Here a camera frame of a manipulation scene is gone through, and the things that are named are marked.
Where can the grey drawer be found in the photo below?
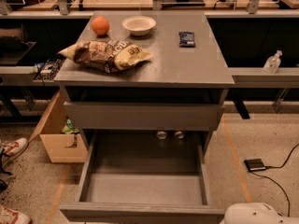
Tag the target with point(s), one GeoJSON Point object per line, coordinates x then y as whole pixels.
{"type": "Point", "coordinates": [118, 116]}
{"type": "Point", "coordinates": [136, 178]}

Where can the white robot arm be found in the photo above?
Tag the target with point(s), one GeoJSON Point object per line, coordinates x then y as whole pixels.
{"type": "Point", "coordinates": [255, 213]}

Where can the grey drawer cabinet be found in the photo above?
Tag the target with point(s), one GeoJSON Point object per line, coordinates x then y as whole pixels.
{"type": "Point", "coordinates": [174, 75]}

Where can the left glass drawer knob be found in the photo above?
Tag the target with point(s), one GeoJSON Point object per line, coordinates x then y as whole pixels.
{"type": "Point", "coordinates": [161, 135]}

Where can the glass drawer knob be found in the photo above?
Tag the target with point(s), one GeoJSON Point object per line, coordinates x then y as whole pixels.
{"type": "Point", "coordinates": [179, 134]}
{"type": "Point", "coordinates": [161, 135]}

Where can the right glass drawer knob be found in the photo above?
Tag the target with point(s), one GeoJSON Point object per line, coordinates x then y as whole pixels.
{"type": "Point", "coordinates": [179, 134]}

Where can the grey top drawer front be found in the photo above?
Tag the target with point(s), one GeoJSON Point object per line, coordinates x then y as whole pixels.
{"type": "Point", "coordinates": [118, 116]}

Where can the yellow brown chip bag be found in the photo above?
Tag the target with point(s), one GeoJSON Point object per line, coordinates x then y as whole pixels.
{"type": "Point", "coordinates": [108, 56]}

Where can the dark blue snack packet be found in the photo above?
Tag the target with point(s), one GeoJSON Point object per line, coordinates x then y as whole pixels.
{"type": "Point", "coordinates": [186, 39]}

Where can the white bowl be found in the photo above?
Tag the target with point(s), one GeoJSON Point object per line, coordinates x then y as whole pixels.
{"type": "Point", "coordinates": [139, 25]}

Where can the green packet in box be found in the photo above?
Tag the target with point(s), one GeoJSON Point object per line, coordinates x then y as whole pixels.
{"type": "Point", "coordinates": [69, 128]}

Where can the orange fruit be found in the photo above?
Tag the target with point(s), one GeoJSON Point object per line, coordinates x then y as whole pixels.
{"type": "Point", "coordinates": [100, 25]}

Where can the wooden box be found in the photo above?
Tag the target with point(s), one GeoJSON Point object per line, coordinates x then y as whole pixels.
{"type": "Point", "coordinates": [61, 147]}

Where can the black patterned notebook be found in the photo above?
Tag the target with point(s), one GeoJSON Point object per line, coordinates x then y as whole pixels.
{"type": "Point", "coordinates": [48, 70]}

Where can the black power adapter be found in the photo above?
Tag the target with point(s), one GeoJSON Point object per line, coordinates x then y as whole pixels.
{"type": "Point", "coordinates": [254, 165]}

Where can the clear sanitizer pump bottle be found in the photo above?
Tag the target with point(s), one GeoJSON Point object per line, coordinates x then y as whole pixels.
{"type": "Point", "coordinates": [272, 63]}

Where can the white red sneaker upper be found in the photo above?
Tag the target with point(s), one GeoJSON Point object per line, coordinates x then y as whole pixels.
{"type": "Point", "coordinates": [9, 151]}

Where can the white red sneaker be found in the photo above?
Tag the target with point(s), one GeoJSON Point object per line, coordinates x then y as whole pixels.
{"type": "Point", "coordinates": [9, 151]}
{"type": "Point", "coordinates": [10, 216]}

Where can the white red sneaker lower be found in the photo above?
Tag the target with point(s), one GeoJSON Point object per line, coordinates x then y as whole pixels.
{"type": "Point", "coordinates": [10, 216]}

